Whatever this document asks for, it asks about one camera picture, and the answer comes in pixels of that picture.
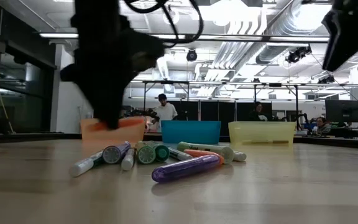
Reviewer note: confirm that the background black robot arm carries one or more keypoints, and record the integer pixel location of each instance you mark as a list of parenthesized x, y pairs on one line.
[(141, 112)]

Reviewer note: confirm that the black Expo marker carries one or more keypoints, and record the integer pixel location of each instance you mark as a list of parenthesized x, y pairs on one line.
[(179, 154)]

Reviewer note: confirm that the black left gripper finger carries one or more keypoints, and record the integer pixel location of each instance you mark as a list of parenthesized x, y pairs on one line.
[(99, 109), (115, 109)]

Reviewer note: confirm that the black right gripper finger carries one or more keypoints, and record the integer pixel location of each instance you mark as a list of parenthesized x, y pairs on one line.
[(340, 40)]

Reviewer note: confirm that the person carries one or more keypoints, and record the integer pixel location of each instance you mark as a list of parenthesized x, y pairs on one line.
[(322, 126), (166, 112), (259, 115)]

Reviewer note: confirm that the teal highlighter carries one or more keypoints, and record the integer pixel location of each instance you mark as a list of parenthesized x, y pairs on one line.
[(162, 152)]

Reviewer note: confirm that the black monitor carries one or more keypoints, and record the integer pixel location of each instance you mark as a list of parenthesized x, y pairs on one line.
[(343, 110)]

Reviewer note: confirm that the orange translucent plastic bin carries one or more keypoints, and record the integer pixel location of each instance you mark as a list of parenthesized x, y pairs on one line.
[(129, 135)]

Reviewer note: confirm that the brown thin marker white cap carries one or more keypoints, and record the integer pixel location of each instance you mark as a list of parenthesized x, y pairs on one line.
[(127, 161)]

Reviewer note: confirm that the blue plastic bin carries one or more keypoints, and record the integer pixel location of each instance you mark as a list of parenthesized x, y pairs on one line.
[(191, 132)]

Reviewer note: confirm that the green thin marker white barrel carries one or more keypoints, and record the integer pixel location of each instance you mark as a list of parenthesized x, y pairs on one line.
[(81, 168)]

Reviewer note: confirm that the orange highlighter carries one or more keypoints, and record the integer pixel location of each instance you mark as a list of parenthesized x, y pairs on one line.
[(200, 152)]

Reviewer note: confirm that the round black speaker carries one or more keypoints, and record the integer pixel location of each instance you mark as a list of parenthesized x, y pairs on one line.
[(191, 55)]

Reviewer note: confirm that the long ceiling light bar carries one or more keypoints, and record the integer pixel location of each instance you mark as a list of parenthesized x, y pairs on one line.
[(57, 35)]

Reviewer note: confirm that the green thick marker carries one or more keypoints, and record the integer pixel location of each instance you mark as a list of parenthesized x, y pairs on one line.
[(145, 154)]

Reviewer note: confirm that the black track spotlights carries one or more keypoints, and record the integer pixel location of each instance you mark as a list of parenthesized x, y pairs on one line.
[(297, 55)]

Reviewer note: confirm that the light green Sharpie highlighter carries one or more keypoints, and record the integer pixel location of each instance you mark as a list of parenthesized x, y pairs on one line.
[(210, 147)]

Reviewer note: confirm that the yellow translucent plastic bin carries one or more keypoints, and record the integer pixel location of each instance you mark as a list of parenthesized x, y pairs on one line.
[(261, 130)]

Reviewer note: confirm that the lavender thick marker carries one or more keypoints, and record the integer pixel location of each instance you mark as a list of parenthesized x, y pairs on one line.
[(112, 154)]

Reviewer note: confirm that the purple translucent highlighter pen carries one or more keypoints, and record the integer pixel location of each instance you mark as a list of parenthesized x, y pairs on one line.
[(182, 169)]

